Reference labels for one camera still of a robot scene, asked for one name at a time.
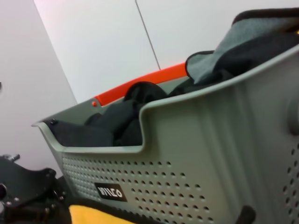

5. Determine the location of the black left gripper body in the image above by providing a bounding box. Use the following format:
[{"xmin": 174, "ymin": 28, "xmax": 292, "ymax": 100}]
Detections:
[{"xmin": 0, "ymin": 154, "xmax": 57, "ymax": 224}]

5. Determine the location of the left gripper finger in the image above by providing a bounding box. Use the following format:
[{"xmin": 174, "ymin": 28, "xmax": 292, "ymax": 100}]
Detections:
[
  {"xmin": 34, "ymin": 200, "xmax": 71, "ymax": 224},
  {"xmin": 45, "ymin": 183, "xmax": 68, "ymax": 204}
]

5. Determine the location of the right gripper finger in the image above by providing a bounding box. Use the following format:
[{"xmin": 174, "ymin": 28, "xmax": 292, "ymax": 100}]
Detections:
[{"xmin": 242, "ymin": 204, "xmax": 257, "ymax": 224}]

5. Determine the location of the yellow towel with black trim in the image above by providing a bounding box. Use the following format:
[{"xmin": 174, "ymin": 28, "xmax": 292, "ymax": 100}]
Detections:
[{"xmin": 69, "ymin": 203, "xmax": 146, "ymax": 224}]

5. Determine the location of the grey perforated plastic storage box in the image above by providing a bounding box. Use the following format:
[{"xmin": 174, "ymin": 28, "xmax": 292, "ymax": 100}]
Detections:
[{"xmin": 31, "ymin": 43, "xmax": 299, "ymax": 224}]

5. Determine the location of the grey towel with black trim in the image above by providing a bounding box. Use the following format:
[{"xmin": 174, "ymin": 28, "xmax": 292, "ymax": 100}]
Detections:
[{"xmin": 185, "ymin": 7, "xmax": 299, "ymax": 85}]

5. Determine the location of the dark crumpled cloth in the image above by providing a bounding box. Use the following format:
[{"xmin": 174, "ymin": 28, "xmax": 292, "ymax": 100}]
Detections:
[{"xmin": 57, "ymin": 32, "xmax": 299, "ymax": 148}]

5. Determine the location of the orange box handle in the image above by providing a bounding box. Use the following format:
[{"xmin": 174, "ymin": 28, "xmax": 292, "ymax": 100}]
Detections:
[{"xmin": 92, "ymin": 62, "xmax": 188, "ymax": 107}]

